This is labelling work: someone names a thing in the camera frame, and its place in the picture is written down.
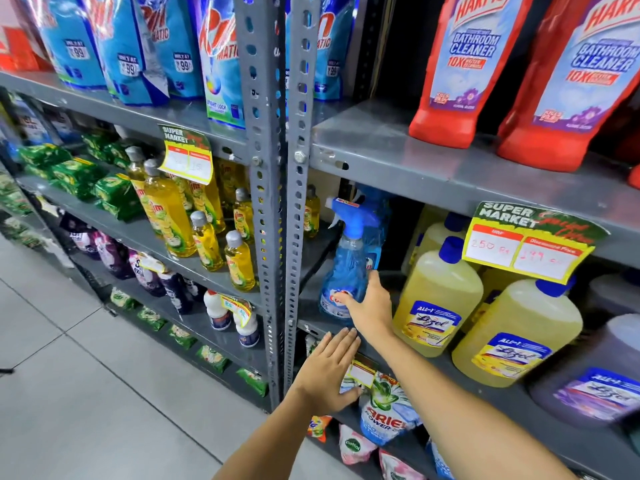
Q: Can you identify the row of purple softener pouches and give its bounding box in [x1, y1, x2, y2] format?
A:
[59, 212, 206, 315]

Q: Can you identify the red Harpic bottle front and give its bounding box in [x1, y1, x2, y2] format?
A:
[496, 0, 640, 173]

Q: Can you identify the group of yellow dish bottles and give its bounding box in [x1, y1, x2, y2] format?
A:
[125, 144, 322, 293]

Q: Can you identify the pink white refill pouch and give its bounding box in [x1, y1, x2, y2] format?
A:
[379, 448, 426, 480]
[339, 423, 379, 465]

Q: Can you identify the person's left forearm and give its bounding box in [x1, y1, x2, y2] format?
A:
[212, 387, 326, 480]

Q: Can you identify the green white detergent pouch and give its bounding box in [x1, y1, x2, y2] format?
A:
[359, 372, 423, 447]

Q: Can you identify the red detergent pouch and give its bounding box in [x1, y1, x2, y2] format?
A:
[0, 22, 53, 73]

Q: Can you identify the person's left hand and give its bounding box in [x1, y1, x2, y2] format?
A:
[291, 327, 363, 417]

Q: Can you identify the yellow green price tag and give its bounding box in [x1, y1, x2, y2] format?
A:
[219, 293, 253, 328]
[157, 124, 215, 185]
[347, 361, 377, 389]
[461, 201, 610, 285]

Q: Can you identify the orange packet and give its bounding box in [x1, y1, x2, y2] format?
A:
[307, 414, 333, 443]

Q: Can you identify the row of blue detergent pouches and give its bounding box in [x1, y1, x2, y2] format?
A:
[22, 0, 359, 129]

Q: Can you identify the row of red Harpic bottles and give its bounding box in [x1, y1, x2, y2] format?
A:
[408, 0, 640, 191]

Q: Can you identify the white bottle with blue label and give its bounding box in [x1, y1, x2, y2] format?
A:
[233, 309, 261, 349]
[203, 289, 233, 331]

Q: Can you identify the person's right hand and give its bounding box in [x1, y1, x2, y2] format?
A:
[336, 269, 397, 344]

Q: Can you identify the row of green scrub packets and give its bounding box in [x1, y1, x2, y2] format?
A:
[109, 287, 269, 398]

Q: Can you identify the person's right forearm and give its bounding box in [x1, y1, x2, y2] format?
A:
[357, 322, 579, 480]

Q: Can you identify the blue white pouch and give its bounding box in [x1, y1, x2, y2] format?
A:
[425, 437, 456, 480]

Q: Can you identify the pile of green soap packets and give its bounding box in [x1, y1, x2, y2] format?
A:
[17, 129, 147, 221]

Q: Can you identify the grey metal rack unit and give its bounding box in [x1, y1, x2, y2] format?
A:
[0, 0, 283, 411]

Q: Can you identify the grey metal shelf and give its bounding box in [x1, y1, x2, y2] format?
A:
[285, 0, 640, 480]

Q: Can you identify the row of Lizol floor cleaner bottles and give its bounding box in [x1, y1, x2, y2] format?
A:
[399, 204, 585, 389]

